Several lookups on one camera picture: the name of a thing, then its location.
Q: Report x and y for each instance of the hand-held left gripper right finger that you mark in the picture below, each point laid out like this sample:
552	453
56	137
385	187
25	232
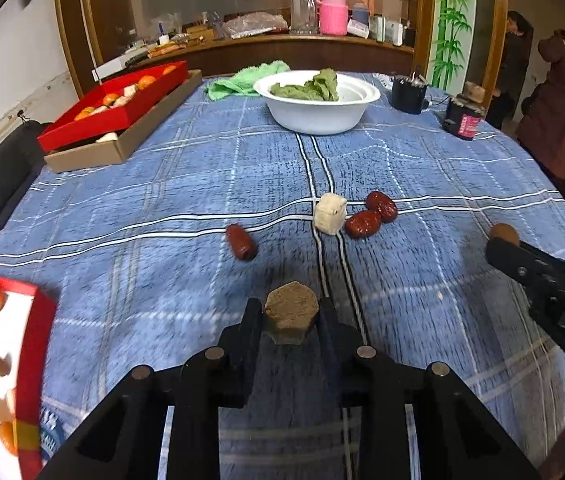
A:
330	332

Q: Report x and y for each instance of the red box with white inside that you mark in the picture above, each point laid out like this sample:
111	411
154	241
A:
30	340

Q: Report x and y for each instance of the boxed orange tangerine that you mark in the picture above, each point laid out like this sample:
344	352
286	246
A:
84	113
146	81
169	69
110	99

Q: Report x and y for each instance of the red date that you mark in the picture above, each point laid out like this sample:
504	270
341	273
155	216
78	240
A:
382	206
241	241
363	224

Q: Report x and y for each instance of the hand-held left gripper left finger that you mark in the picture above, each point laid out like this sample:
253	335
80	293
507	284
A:
252	332

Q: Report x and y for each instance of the white bowl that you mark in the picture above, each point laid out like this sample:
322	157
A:
317	117

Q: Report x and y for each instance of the green cloth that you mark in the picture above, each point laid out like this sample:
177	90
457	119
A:
242	80

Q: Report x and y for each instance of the wooden counter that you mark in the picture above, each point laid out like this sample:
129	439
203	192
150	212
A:
262	50

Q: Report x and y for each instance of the green bamboo wall decal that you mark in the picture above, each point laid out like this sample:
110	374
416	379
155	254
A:
450	20

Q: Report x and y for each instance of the green leaves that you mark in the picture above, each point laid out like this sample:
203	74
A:
312	87

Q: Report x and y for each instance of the glass mug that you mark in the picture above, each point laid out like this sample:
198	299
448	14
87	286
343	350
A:
303	10

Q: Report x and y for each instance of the brown cardboard box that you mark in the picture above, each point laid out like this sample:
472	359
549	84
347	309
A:
97	157

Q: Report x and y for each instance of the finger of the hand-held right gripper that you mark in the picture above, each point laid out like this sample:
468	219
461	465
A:
522	265

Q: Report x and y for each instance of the blue plaid tablecloth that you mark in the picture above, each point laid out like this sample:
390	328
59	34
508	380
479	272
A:
162	210

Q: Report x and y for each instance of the black cup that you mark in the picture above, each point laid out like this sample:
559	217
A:
409	97

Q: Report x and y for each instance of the white cake piece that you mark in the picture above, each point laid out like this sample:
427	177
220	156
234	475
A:
109	136

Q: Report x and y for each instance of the crumpled plastic bag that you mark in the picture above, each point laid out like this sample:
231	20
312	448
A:
255	24

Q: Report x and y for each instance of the pink thermos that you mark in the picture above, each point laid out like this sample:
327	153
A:
333	12

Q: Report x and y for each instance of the dark jar with red label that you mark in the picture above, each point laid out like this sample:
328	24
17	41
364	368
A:
462	117

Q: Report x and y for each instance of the brown hexagonal sugar block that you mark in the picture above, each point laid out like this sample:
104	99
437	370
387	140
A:
290	310

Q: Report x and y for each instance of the red box of fruit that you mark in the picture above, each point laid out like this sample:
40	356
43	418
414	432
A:
92	127

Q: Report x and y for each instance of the flat white box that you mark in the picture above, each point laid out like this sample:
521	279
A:
112	66

